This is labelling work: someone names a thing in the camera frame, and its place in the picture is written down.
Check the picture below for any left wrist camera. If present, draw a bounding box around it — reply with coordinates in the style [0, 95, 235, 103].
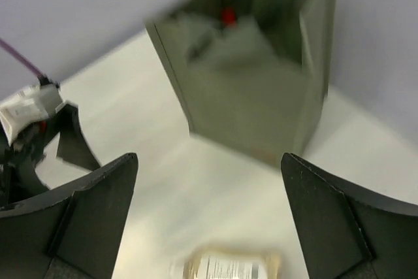
[1, 84, 65, 145]

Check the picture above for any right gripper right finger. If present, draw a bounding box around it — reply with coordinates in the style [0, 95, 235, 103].
[281, 153, 417, 279]

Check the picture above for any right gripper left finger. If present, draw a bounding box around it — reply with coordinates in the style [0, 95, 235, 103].
[1, 153, 138, 278]

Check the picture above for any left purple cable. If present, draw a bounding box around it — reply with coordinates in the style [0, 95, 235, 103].
[0, 37, 50, 86]

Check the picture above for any green dish soap bottle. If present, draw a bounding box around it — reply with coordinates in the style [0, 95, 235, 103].
[220, 7, 238, 28]

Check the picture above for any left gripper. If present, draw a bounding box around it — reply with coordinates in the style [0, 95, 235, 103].
[1, 103, 101, 207]

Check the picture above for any amber soap bottle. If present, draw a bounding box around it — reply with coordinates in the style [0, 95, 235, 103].
[165, 243, 282, 279]

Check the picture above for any green canvas bag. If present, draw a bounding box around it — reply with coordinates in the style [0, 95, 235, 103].
[146, 0, 336, 168]

